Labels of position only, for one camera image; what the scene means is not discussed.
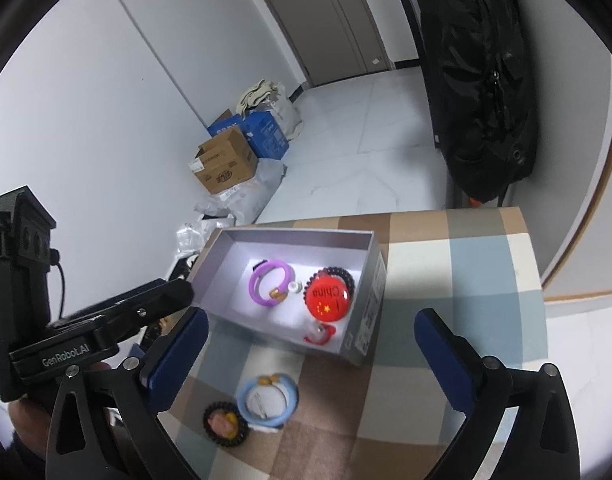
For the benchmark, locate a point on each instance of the wood framed white panel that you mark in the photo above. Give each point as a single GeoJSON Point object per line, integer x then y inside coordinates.
{"type": "Point", "coordinates": [591, 185]}

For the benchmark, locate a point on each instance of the person's left hand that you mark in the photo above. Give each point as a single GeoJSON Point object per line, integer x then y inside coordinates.
{"type": "Point", "coordinates": [30, 425]}

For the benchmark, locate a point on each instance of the grey door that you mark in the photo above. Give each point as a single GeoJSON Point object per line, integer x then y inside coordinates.
{"type": "Point", "coordinates": [326, 20]}

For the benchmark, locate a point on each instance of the brown cardboard box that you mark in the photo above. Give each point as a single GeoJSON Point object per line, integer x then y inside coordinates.
{"type": "Point", "coordinates": [225, 165]}

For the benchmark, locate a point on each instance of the black hanging backpack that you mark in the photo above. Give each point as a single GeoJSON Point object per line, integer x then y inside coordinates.
{"type": "Point", "coordinates": [476, 85]}

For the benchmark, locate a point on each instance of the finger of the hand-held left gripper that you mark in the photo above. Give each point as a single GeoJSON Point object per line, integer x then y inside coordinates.
{"type": "Point", "coordinates": [150, 302]}

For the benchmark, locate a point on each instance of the white cloth bag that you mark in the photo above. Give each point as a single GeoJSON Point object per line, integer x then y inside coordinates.
{"type": "Point", "coordinates": [286, 110]}

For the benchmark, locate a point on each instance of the blue cardboard box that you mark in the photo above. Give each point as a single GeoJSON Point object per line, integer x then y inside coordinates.
{"type": "Point", "coordinates": [266, 135]}

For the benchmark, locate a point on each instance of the clear plastic bags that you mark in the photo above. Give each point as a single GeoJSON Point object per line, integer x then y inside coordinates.
{"type": "Point", "coordinates": [240, 200]}

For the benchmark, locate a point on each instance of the silver grey cardboard box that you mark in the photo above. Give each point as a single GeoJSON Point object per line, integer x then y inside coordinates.
{"type": "Point", "coordinates": [230, 285]}

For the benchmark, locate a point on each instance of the checkered tablecloth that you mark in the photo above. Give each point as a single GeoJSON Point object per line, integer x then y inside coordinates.
{"type": "Point", "coordinates": [411, 410]}

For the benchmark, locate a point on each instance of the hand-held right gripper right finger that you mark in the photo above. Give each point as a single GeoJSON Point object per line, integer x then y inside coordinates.
{"type": "Point", "coordinates": [446, 360]}

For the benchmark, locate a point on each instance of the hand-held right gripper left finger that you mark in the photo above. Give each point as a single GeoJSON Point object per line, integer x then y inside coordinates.
{"type": "Point", "coordinates": [178, 360]}

